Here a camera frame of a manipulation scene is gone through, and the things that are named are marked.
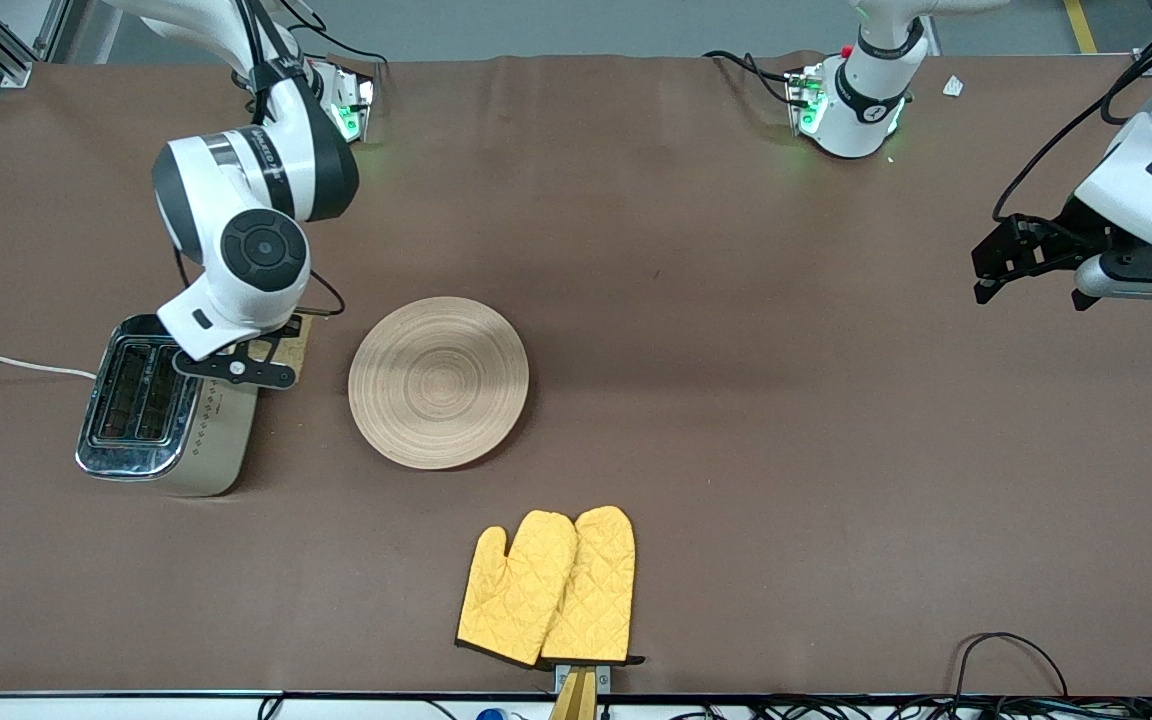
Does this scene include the slice of toast bread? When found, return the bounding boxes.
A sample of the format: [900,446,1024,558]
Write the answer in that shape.
[281,315,315,383]

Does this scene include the round light wooden plate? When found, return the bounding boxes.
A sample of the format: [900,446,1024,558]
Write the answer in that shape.
[348,296,530,471]

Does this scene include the silver two-slot toaster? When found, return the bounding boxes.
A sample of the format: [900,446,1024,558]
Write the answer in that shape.
[76,313,262,498]

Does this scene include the yellow quilted oven mitt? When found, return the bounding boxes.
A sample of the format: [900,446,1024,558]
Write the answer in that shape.
[456,510,579,669]
[541,505,645,667]

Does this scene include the black right camera mount bracket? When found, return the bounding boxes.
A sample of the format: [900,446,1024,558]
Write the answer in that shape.
[174,340,298,391]

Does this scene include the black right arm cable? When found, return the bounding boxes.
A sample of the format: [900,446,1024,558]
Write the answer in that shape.
[291,268,347,318]

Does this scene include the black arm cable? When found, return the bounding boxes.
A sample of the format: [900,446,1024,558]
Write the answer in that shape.
[291,268,347,318]
[993,35,1152,223]

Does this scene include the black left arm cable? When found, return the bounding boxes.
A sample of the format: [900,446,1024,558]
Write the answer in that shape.
[993,35,1152,223]

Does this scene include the black right base cable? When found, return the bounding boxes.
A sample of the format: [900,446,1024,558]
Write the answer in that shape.
[281,20,389,67]

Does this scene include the black base cable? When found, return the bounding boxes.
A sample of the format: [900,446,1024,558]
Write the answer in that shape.
[281,20,389,67]
[704,50,799,106]

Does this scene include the black left base cable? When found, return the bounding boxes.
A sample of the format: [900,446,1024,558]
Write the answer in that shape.
[704,50,799,106]

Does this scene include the black looped cable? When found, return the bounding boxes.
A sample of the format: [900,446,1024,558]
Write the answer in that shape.
[954,632,1069,698]

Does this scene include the small metal bracket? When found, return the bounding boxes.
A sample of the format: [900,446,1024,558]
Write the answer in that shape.
[554,663,612,696]

